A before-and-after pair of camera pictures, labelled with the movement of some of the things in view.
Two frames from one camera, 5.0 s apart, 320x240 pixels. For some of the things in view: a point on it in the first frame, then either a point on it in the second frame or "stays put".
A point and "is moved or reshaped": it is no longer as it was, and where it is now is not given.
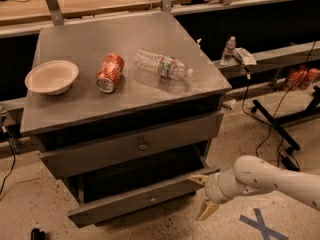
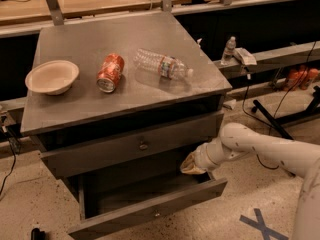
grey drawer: [107, 195] is moved or reshaped
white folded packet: [245, 57] stays put
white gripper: [212, 190] → [204, 160]
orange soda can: [110, 72] stays put
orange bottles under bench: [301, 77] stays put
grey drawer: [132, 145] stays put
